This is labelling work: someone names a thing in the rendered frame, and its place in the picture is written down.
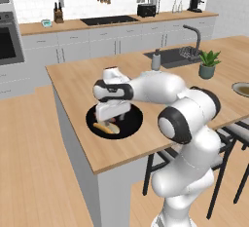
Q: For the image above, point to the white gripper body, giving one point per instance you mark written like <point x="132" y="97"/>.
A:
<point x="112" y="110"/>

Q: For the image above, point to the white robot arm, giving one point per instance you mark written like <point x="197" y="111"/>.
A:
<point x="191" y="130"/>

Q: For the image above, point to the black round bowl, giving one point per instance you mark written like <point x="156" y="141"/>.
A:
<point x="131" y="123"/>

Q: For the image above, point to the tan bun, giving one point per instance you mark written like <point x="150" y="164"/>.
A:
<point x="114" y="128"/>

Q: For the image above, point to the orange brown sausage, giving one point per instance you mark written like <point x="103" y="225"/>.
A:
<point x="100" y="128"/>

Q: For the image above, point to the grey round plate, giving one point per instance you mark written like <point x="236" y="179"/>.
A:
<point x="242" y="89"/>

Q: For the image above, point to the grey soap dispenser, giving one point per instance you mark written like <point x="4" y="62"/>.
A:
<point x="156" y="60"/>

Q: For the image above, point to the grey base cupboard run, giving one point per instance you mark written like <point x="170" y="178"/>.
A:
<point x="107" y="42"/>

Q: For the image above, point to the dark grey sink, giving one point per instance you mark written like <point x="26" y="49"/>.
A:
<point x="168" y="58"/>

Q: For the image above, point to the grey kitchen island cabinet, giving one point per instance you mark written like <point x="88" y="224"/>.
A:
<point x="110" y="192"/>

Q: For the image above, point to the black hob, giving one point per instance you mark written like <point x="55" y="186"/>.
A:
<point x="108" y="20"/>

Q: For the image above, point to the grey cupboards under oven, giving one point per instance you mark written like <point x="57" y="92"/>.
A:
<point x="19" y="80"/>

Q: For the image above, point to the green plant in grey pot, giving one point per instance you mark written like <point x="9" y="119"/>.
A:
<point x="207" y="67"/>

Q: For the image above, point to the black toaster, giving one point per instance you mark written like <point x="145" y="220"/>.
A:
<point x="146" y="10"/>

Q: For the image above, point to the black stool with grey seat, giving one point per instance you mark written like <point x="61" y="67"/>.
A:
<point x="225" y="153"/>
<point x="243" y="146"/>

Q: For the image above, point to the wooden knife block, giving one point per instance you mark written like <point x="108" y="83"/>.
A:
<point x="58" y="15"/>

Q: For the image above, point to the dark grey tap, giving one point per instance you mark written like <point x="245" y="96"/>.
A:
<point x="196" y="36"/>

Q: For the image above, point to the grey blender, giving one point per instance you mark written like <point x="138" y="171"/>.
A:
<point x="155" y="2"/>

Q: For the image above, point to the clear glass bottle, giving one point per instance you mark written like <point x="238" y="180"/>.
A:
<point x="174" y="7"/>
<point x="180" y="7"/>

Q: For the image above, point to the black coffee machine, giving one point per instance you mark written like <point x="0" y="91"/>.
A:
<point x="195" y="3"/>

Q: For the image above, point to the steel wall oven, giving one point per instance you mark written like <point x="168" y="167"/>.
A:
<point x="8" y="39"/>

